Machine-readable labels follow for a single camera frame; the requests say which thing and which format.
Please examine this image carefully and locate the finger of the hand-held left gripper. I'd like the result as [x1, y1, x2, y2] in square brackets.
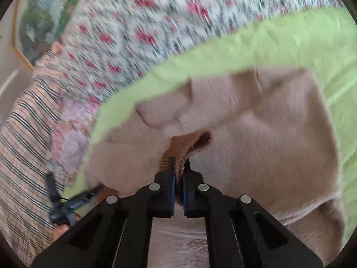
[45, 172, 58, 205]
[66, 185, 102, 210]

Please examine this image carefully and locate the purple floral pillow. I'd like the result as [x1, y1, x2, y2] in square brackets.
[46, 98, 101, 185]

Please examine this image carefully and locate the person's left hand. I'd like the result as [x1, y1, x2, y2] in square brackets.
[52, 214, 82, 241]

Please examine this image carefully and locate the light green bed sheet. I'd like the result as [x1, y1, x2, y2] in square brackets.
[63, 7, 357, 246]

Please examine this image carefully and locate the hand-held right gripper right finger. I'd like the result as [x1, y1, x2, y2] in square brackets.
[182, 158, 324, 268]

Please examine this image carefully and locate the beige knit sweater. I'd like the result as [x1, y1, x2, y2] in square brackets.
[84, 67, 346, 268]

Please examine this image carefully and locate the framed wall picture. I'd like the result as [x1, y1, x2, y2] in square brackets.
[12, 0, 93, 72]

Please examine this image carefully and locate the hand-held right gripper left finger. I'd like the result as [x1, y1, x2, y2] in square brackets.
[31, 156, 177, 268]

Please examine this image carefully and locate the plaid striped blanket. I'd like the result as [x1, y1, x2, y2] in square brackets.
[0, 53, 70, 261]

